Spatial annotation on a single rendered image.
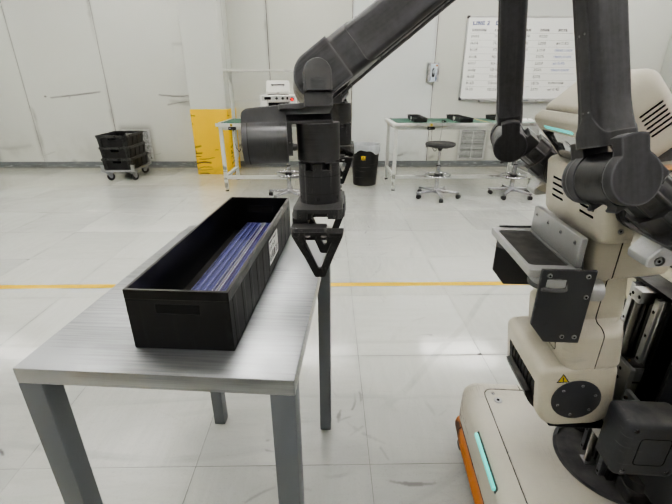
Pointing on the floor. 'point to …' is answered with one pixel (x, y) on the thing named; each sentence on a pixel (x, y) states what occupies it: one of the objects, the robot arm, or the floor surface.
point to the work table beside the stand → (185, 369)
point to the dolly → (123, 153)
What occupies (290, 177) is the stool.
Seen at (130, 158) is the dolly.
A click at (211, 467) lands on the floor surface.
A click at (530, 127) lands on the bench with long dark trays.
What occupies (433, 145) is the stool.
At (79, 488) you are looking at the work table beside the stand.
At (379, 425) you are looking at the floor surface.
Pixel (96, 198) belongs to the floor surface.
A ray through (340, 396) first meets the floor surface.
